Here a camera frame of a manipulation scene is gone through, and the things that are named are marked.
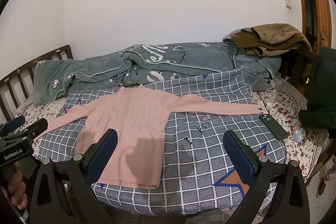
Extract pink knit sweater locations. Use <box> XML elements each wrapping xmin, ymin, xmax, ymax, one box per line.
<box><xmin>47</xmin><ymin>85</ymin><xmax>260</xmax><ymax>189</ymax></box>

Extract dark wooden headboard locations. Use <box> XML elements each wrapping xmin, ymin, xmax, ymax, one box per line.
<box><xmin>0</xmin><ymin>45</ymin><xmax>73</xmax><ymax>123</ymax></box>

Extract white wall switch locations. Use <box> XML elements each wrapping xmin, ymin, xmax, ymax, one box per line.
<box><xmin>285</xmin><ymin>0</ymin><xmax>291</xmax><ymax>9</ymax></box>

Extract wooden door frame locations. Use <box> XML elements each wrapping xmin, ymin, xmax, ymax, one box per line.
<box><xmin>301</xmin><ymin>0</ymin><xmax>332</xmax><ymax>53</ymax></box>

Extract black smartphone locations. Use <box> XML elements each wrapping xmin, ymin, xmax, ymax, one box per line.
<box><xmin>259</xmin><ymin>114</ymin><xmax>288</xmax><ymax>140</ymax></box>

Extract brown clothes pile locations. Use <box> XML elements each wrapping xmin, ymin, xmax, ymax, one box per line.
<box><xmin>232</xmin><ymin>23</ymin><xmax>312</xmax><ymax>57</ymax></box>

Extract grey-green fleece blanket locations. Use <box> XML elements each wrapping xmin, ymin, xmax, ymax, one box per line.
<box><xmin>33</xmin><ymin>35</ymin><xmax>281</xmax><ymax>106</ymax></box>

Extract person's left hand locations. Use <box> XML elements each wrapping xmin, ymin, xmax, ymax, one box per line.
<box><xmin>1</xmin><ymin>162</ymin><xmax>28</xmax><ymax>210</ymax></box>

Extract small blue white toy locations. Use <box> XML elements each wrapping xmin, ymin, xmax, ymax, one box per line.
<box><xmin>291</xmin><ymin>126</ymin><xmax>306</xmax><ymax>143</ymax></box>

